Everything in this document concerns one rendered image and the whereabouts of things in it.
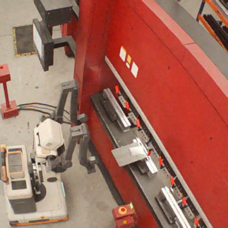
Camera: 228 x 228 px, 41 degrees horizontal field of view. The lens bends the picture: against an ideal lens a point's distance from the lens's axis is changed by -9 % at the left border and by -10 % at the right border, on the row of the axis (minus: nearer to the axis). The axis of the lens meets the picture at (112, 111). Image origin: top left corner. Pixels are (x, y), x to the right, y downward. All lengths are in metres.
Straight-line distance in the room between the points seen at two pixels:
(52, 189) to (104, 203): 0.65
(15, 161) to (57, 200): 0.73
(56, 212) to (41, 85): 2.11
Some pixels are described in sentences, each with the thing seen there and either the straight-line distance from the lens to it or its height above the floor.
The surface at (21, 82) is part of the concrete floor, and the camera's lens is 4.83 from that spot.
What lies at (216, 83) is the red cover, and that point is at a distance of 1.79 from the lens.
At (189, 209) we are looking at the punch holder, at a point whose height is 1.25.
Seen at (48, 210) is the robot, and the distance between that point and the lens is 3.38.
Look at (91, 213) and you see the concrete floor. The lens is 3.68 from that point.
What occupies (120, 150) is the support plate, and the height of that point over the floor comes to 1.00.
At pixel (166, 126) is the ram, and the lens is 2.41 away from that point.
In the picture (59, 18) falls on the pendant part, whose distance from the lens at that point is 2.83.
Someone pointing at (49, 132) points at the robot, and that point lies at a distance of 2.50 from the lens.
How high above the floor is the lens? 3.42
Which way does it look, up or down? 50 degrees down
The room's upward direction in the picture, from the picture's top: 11 degrees clockwise
